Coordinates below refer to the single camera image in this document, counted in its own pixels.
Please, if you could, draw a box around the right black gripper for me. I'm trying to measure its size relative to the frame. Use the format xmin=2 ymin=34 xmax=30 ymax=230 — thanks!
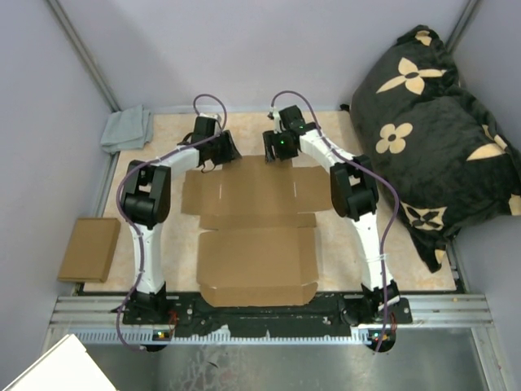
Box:
xmin=262 ymin=130 xmax=297 ymax=166

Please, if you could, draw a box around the brown cardboard box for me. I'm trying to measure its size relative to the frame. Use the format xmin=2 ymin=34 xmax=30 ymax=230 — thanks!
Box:
xmin=181 ymin=156 xmax=332 ymax=307

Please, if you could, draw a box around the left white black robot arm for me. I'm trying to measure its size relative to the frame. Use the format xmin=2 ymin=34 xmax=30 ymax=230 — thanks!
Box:
xmin=116 ymin=114 xmax=241 ymax=323

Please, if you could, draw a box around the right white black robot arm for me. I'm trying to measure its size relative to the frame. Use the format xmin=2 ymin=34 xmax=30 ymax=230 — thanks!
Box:
xmin=263 ymin=105 xmax=401 ymax=323

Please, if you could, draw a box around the small folded cardboard box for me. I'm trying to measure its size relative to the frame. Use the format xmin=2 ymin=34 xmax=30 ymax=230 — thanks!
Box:
xmin=57 ymin=217 xmax=121 ymax=283

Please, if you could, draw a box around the grey folded cloth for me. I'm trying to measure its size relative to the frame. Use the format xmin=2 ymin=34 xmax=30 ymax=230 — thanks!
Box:
xmin=100 ymin=105 xmax=154 ymax=154

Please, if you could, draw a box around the black floral pillow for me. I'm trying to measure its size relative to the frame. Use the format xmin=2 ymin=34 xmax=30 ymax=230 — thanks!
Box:
xmin=349 ymin=25 xmax=520 ymax=272

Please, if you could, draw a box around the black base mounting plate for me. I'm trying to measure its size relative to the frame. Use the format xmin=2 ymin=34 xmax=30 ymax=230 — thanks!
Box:
xmin=123 ymin=292 xmax=412 ymax=338

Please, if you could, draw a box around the white board corner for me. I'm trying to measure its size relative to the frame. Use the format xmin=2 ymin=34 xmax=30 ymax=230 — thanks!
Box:
xmin=4 ymin=334 xmax=117 ymax=390

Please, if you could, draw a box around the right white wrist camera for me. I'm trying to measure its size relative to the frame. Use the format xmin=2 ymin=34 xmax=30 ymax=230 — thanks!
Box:
xmin=268 ymin=107 xmax=284 ymax=133

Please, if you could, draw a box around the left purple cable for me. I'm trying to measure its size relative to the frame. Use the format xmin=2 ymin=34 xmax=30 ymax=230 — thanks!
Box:
xmin=116 ymin=94 xmax=228 ymax=354

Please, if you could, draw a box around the purple cable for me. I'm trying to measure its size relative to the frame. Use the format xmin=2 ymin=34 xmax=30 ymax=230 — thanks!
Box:
xmin=270 ymin=90 xmax=402 ymax=354
xmin=116 ymin=94 xmax=228 ymax=354

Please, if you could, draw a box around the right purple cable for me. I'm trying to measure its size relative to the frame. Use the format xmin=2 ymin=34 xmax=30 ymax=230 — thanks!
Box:
xmin=270 ymin=90 xmax=402 ymax=354

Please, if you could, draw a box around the aluminium frame rail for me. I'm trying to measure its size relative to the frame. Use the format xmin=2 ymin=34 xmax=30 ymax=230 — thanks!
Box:
xmin=44 ymin=292 xmax=493 ymax=349

